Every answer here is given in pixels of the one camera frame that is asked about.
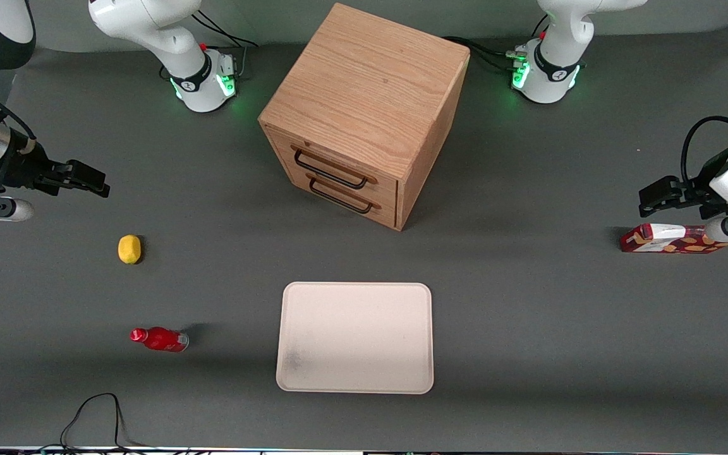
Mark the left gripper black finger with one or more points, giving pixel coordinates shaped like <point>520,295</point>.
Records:
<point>692,193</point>
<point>658,194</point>

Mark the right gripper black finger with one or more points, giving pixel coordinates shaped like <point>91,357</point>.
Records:
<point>48,182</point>
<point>89,177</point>

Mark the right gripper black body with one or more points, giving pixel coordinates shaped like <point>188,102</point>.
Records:
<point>24,169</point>

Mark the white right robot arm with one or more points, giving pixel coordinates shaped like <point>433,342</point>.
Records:
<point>149,31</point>

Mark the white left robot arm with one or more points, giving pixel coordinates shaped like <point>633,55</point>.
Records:
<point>560,38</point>

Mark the red coke bottle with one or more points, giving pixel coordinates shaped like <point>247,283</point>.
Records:
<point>163,339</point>

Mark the beige plastic tray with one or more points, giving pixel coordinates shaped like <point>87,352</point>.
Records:
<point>354,338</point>

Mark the red cookie box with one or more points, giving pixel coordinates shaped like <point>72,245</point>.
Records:
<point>655,241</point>

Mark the yellow lemon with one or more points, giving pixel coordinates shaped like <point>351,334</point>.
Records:
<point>129,249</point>

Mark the wooden drawer front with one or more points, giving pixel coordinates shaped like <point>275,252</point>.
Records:
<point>376,189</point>
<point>288,180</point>

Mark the wooden drawer cabinet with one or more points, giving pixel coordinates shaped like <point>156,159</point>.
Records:
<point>370,76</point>

